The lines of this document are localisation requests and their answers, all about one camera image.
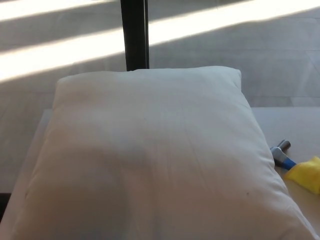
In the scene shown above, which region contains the steel hammer with blue handle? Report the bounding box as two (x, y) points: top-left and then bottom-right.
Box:
(269, 139), (298, 171)

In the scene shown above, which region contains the yellow cloth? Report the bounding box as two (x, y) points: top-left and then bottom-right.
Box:
(284, 155), (320, 196)

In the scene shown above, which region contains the white pillow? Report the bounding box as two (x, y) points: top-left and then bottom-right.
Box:
(9, 65), (319, 240)

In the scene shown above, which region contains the black furniture edge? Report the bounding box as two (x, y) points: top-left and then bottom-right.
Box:
(0, 191), (12, 221)

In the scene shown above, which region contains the black vertical post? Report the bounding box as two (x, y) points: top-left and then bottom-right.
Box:
(120, 0), (150, 72)

